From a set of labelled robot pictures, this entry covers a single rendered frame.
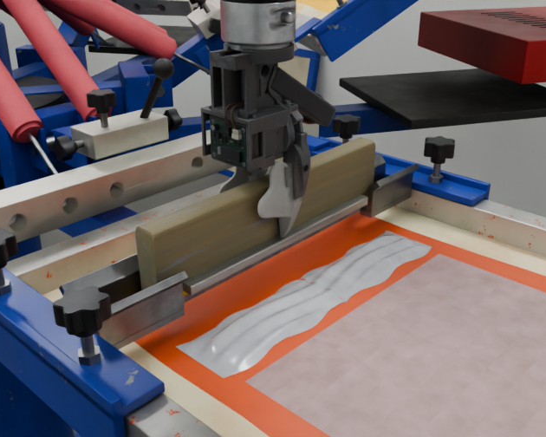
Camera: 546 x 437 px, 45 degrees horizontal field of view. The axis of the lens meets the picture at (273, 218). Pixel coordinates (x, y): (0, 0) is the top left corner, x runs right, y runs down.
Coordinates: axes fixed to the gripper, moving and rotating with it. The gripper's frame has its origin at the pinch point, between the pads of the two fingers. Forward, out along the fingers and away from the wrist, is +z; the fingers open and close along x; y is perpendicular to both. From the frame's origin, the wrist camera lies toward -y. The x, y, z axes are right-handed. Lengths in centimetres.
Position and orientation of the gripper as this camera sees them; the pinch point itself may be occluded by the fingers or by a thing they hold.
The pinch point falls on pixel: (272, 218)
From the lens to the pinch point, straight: 75.3
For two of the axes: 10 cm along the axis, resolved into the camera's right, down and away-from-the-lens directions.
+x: 7.3, 2.9, -6.2
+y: -6.9, 3.0, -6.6
